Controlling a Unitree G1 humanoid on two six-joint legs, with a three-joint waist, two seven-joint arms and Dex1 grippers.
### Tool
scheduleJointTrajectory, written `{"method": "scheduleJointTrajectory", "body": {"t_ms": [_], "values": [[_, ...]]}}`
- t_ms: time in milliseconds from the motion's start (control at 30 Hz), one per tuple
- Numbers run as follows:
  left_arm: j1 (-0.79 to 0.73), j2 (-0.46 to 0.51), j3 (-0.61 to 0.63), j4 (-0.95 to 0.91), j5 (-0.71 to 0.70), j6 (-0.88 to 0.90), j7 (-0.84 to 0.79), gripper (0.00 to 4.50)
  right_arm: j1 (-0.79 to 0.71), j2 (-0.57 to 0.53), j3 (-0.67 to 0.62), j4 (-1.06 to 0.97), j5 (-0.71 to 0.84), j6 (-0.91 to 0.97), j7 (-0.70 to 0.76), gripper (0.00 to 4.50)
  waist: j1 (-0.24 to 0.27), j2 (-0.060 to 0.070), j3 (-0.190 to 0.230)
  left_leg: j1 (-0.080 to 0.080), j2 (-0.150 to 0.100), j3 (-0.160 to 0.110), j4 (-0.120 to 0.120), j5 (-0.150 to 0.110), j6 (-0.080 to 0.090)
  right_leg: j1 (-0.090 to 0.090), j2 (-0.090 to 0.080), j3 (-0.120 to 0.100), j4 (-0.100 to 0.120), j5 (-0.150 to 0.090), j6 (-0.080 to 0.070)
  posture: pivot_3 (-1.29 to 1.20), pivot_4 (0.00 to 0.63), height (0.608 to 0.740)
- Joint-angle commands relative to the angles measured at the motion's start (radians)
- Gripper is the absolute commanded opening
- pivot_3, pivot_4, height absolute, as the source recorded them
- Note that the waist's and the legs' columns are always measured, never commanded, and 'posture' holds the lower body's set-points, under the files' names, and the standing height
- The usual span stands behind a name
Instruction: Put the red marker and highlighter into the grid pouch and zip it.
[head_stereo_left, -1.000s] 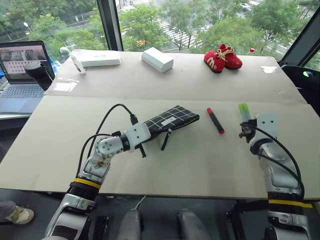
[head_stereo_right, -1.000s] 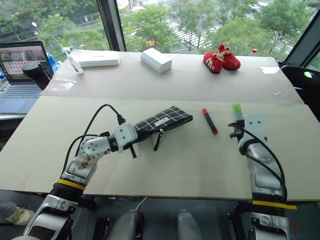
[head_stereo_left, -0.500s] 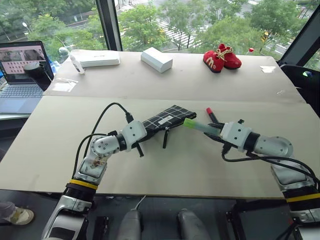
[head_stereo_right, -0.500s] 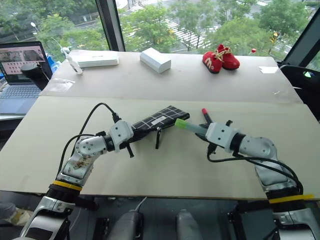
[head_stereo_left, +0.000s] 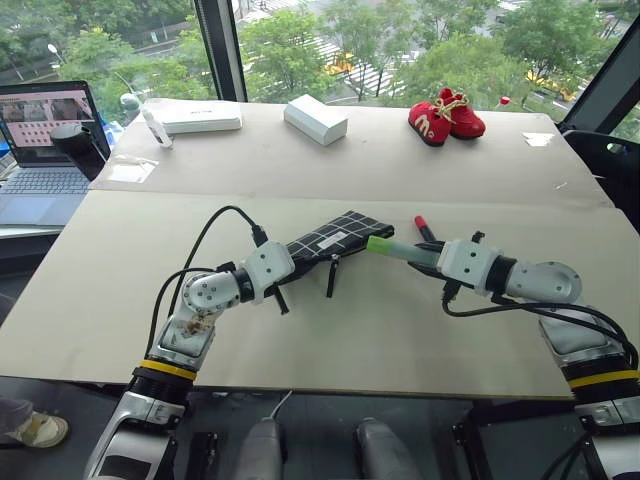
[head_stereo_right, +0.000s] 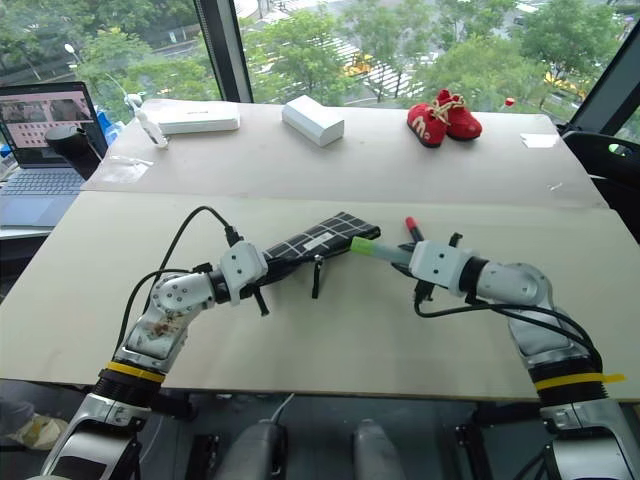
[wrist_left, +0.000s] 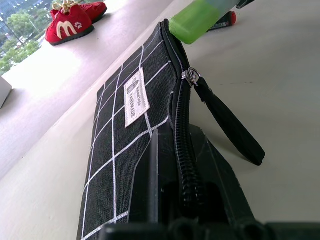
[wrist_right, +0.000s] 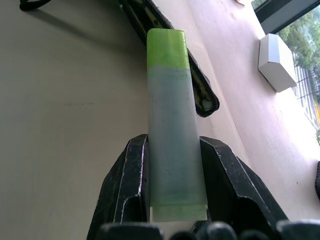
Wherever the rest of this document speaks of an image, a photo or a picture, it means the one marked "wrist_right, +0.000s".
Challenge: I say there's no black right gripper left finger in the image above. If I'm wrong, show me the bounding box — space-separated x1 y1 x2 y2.
86 133 151 240

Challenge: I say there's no black cable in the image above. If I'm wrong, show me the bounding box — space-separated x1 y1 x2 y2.
313 160 320 198

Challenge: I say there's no black window frame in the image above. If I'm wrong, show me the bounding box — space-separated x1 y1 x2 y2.
251 0 320 35

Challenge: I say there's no grid pouch with black zipper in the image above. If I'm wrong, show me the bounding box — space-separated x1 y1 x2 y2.
117 0 220 118

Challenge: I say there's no green highlighter pen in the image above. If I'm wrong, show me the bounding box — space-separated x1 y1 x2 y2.
146 28 209 223

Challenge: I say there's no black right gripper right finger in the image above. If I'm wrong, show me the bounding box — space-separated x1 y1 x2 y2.
198 135 290 226

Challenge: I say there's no white box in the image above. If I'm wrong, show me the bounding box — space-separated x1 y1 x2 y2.
257 33 298 94

